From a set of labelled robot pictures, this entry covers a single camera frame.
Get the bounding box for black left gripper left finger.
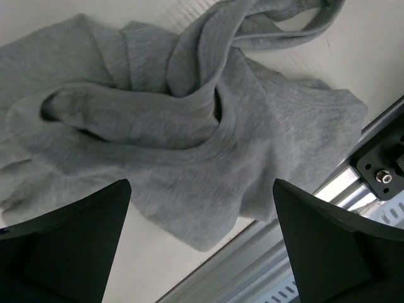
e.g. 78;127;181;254
1;179;131;302

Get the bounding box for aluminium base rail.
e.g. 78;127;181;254
157;94;404;303

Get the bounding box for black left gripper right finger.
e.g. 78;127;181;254
273;179;403;302

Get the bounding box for grey tank top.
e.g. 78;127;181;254
1;1;367;251

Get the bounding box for white slotted cable duct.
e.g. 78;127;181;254
254;200;403;303

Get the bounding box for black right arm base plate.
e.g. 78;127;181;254
352;126;403;201

